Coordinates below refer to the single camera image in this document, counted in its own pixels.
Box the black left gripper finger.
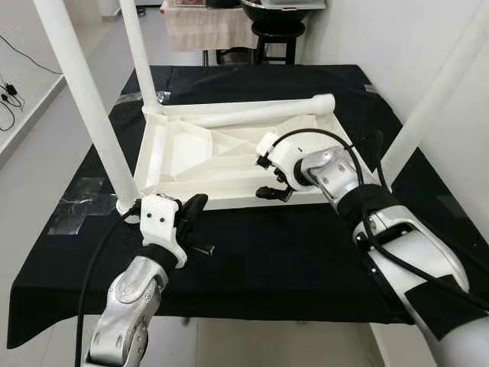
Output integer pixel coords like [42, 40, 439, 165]
[177, 194, 199, 232]
[187, 193, 209, 235]

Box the white plastic table top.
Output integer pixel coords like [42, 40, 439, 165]
[116, 103, 383, 212]

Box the black wooden stool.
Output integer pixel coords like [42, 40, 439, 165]
[252, 19, 306, 66]

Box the beige striped cloth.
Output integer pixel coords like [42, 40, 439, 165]
[162, 4, 257, 53]

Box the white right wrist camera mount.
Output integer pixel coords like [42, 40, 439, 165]
[256, 132, 306, 188]

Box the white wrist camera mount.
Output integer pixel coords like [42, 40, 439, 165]
[139, 195, 189, 268]
[256, 132, 306, 188]

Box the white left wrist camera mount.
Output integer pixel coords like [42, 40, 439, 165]
[139, 195, 189, 268]

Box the black charger with cable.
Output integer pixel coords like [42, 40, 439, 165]
[0, 80, 24, 131]

